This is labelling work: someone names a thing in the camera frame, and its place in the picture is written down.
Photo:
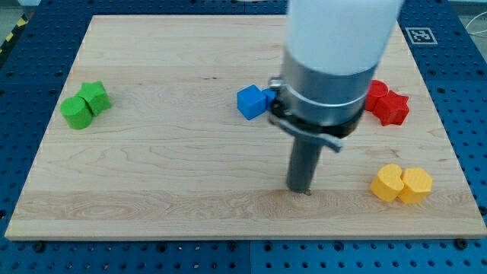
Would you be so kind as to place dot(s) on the yellow hexagon block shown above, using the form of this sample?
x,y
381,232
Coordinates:
x,y
417,185

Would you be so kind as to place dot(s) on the blue cube block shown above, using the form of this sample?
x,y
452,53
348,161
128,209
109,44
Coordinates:
x,y
251,102

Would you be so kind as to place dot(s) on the red cylinder block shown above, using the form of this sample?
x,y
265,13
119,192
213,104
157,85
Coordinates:
x,y
377,90

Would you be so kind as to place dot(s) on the red star block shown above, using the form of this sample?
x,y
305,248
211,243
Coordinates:
x,y
392,109

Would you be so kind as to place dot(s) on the fiducial marker tag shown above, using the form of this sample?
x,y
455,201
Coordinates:
x,y
421,36

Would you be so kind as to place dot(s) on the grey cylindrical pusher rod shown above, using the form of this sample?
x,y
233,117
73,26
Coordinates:
x,y
302,165

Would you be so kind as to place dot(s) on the green cylinder block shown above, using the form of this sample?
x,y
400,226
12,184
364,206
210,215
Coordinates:
x,y
76,112

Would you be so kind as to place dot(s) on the small blue block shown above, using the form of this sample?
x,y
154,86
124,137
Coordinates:
x,y
270,97

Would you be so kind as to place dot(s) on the yellow heart block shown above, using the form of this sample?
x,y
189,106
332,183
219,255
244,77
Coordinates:
x,y
387,184

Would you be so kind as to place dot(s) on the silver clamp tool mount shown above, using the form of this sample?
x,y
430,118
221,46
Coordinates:
x,y
318,108

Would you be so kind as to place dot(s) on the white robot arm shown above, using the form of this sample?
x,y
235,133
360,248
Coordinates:
x,y
332,49

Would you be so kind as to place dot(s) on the wooden board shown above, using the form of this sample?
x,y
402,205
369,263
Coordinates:
x,y
173,158

